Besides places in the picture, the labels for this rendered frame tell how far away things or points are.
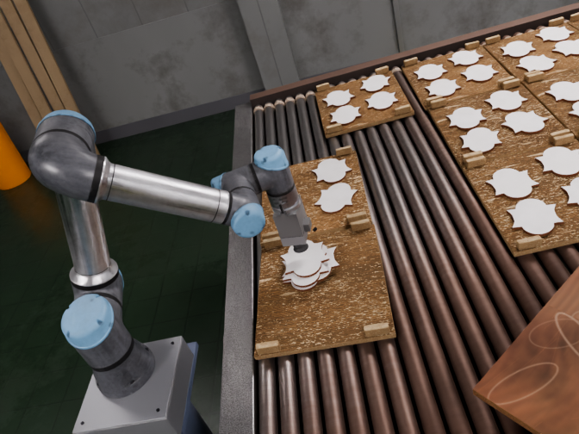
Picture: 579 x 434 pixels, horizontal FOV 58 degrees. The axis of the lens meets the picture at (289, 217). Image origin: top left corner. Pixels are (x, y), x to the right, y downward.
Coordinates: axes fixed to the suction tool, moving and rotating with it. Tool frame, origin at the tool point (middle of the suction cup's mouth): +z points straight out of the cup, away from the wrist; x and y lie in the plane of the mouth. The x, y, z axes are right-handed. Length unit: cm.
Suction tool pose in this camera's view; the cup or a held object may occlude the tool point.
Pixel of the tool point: (301, 247)
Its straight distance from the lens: 142.9
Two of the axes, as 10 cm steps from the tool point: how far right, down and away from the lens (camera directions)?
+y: 1.3, -6.4, 7.5
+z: 2.6, 7.6, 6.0
